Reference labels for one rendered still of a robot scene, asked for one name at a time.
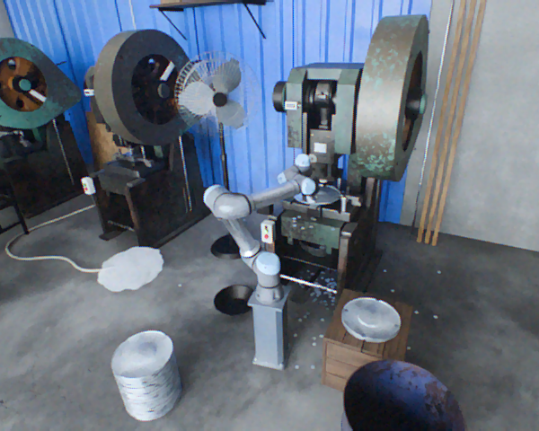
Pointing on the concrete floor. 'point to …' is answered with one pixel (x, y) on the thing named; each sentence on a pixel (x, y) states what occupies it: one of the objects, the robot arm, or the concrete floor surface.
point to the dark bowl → (234, 300)
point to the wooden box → (341, 357)
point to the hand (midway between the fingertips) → (307, 202)
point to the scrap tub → (399, 400)
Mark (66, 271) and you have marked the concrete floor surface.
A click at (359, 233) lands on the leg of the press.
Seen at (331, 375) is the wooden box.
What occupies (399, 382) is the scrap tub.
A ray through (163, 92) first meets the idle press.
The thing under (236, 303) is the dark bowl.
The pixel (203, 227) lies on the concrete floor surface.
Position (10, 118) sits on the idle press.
